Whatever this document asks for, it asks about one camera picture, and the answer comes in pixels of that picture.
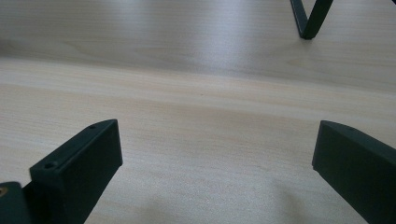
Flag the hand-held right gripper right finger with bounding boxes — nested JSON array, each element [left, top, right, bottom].
[[311, 119, 396, 224]]

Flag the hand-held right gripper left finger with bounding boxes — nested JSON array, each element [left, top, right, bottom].
[[21, 119, 124, 224]]

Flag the black metal stand leg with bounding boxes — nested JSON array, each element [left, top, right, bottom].
[[290, 0, 334, 40]]

